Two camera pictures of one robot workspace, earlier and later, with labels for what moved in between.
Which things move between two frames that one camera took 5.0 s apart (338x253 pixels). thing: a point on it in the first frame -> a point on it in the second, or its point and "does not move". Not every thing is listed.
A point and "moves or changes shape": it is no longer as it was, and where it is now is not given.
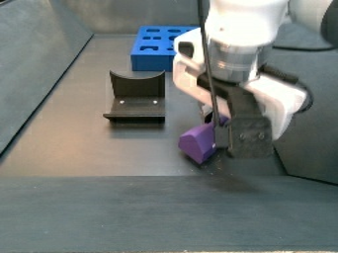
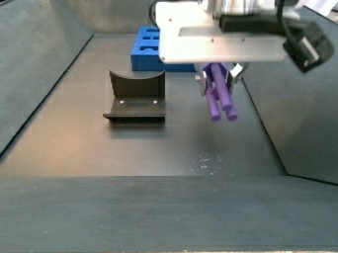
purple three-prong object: (197, 142) moves or changes shape
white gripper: (280, 97) -> (190, 38)
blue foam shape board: (154, 47) does not move
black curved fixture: (140, 98) does not move
